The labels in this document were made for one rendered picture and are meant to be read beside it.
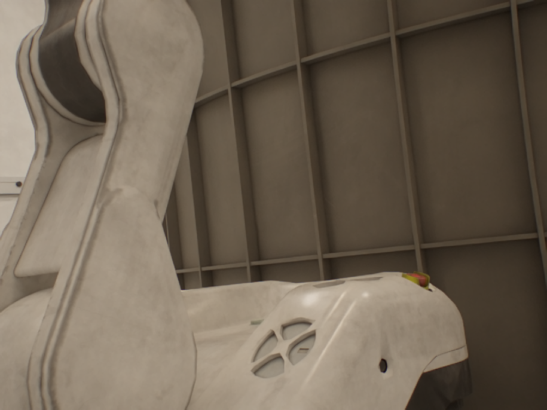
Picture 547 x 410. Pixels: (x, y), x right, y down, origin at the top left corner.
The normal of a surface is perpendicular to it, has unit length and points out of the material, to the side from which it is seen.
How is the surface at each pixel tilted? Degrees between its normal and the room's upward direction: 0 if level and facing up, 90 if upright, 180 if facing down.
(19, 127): 90
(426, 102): 90
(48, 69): 103
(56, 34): 74
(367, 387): 89
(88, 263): 81
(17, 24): 90
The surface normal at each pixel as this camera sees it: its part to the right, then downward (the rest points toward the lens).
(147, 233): 0.75, -0.15
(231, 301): 0.63, -0.41
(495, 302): -0.38, -0.03
